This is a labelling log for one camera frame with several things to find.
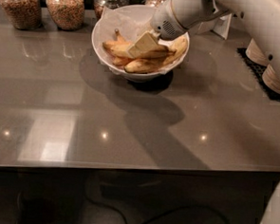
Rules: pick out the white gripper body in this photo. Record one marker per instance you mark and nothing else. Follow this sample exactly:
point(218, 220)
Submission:
point(164, 20)

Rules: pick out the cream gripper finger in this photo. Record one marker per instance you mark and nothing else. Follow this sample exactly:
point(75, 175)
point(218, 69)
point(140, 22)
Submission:
point(146, 45)

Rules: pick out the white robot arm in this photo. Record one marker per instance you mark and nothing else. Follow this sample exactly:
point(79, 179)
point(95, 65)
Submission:
point(261, 19)

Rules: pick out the white paper bowl liner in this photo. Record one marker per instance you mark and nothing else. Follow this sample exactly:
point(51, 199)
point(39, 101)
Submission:
point(126, 21)

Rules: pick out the front curved yellow banana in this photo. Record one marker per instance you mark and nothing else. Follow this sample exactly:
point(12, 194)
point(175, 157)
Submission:
point(147, 65)

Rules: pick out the white ceramic bowl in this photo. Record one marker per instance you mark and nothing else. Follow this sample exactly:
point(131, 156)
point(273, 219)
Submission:
point(139, 76)

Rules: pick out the lower small yellow banana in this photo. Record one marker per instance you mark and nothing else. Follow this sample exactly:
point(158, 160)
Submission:
point(121, 61)

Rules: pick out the white sign stand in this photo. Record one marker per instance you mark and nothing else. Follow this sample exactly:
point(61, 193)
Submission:
point(220, 26)

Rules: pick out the black rubber mat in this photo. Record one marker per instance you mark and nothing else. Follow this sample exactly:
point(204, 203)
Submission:
point(257, 71)

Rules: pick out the right stack paper bowls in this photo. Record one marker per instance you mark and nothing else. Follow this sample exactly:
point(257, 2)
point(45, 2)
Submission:
point(270, 79)

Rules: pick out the far left grain jar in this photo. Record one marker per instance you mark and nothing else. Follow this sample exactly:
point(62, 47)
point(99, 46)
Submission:
point(22, 14)

